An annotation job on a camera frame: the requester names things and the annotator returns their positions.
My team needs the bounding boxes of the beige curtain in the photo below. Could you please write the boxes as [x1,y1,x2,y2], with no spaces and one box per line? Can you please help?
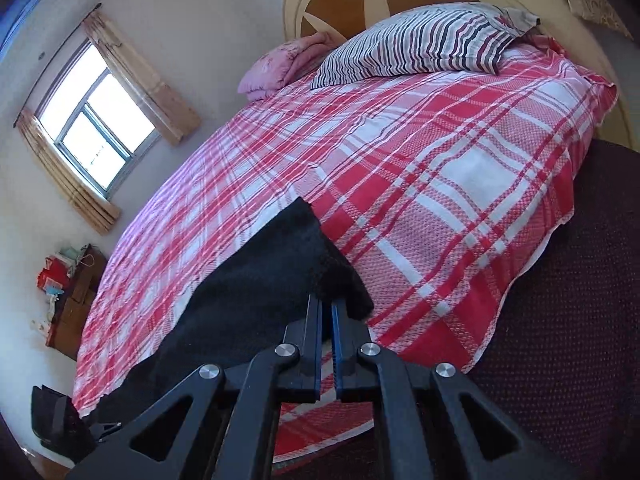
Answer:
[81,9,202,146]
[15,108,120,235]

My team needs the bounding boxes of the window with grey frame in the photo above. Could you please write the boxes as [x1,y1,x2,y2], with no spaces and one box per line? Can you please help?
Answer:
[35,40,160,198]

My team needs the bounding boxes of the striped pillow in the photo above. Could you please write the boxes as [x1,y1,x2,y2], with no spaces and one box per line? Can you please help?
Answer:
[311,2,539,89]

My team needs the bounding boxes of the yellow side curtain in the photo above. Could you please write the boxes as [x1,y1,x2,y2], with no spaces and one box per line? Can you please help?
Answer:
[566,0,634,40]

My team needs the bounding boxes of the black curtain rod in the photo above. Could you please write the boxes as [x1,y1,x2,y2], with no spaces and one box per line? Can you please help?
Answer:
[12,2,102,128]

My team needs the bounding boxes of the red white plaid bedsheet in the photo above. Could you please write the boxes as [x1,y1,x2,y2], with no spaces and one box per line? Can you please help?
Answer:
[70,39,620,465]

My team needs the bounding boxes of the dark maroon dotted mattress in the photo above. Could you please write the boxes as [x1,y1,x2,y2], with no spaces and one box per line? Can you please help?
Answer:
[471,140,639,479]

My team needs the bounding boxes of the red gift bag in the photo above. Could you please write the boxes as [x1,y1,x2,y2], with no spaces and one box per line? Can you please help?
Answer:
[36,256,73,292]

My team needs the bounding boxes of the right beige curtain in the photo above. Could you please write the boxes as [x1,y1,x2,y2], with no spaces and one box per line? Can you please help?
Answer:
[81,9,202,146]

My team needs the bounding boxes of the brown wooden desk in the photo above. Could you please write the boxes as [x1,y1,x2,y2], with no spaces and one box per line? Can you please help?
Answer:
[46,244,107,361]

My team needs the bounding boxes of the black folding chair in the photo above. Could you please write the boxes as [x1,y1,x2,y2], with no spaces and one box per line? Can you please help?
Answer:
[30,385,96,464]

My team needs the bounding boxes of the left beige curtain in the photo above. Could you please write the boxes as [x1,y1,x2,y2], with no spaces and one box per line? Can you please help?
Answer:
[15,108,120,235]

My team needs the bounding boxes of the black pants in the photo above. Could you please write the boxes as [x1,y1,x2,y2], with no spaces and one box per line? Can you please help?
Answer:
[86,198,373,425]

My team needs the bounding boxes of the pink folded blanket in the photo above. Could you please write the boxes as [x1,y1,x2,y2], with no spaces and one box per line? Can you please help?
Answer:
[238,32,344,102]

